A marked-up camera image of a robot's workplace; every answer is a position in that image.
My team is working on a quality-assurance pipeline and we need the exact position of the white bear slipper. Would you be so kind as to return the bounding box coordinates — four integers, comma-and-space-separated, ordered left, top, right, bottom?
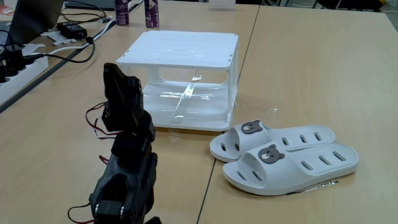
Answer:
209, 119, 336, 163
223, 142, 359, 196

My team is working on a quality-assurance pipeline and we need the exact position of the white two-tier plastic box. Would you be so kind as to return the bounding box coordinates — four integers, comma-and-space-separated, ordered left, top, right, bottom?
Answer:
116, 30, 239, 133

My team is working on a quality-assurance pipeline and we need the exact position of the black power adapter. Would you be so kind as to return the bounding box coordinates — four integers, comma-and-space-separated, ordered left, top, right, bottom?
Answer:
56, 21, 88, 40

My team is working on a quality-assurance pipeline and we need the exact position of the purple drink can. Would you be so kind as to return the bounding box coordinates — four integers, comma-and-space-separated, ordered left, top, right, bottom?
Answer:
144, 0, 160, 29
114, 0, 130, 26

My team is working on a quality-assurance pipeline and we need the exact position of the white printed plastic part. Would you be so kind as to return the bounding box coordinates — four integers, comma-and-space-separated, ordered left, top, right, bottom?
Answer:
40, 30, 77, 47

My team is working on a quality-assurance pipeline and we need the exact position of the black flat device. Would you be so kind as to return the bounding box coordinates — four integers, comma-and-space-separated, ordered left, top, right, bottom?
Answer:
63, 0, 116, 10

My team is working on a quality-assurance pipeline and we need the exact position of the flat white plastic piece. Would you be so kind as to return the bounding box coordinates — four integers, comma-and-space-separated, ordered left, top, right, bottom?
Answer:
21, 42, 46, 57

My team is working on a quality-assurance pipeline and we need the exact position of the white power strip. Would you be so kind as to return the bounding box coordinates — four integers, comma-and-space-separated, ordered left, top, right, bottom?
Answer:
0, 55, 50, 105

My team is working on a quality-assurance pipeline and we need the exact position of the dark laptop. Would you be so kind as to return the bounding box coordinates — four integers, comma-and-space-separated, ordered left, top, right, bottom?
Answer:
5, 0, 65, 46

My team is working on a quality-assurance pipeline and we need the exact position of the black plug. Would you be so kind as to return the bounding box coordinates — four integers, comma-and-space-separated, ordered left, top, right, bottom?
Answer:
0, 58, 12, 83
3, 43, 27, 77

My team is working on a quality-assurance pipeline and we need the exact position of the thin metal rod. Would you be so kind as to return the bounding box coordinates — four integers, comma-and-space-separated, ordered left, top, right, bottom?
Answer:
286, 180, 340, 196

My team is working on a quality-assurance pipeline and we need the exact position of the thick black power cable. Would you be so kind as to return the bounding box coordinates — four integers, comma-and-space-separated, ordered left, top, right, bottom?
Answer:
23, 36, 96, 64

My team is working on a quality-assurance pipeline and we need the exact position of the gripper servo wire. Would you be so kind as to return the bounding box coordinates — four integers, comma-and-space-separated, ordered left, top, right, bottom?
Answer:
85, 101, 124, 140

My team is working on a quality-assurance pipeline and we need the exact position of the white cable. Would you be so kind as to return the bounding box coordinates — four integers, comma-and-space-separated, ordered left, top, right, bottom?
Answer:
29, 19, 116, 57

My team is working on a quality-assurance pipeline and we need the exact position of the thin black cable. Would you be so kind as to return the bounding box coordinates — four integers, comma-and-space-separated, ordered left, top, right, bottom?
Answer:
60, 0, 108, 24

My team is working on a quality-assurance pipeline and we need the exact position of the arm servo wire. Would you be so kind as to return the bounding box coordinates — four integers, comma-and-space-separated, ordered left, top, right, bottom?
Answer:
67, 202, 96, 224

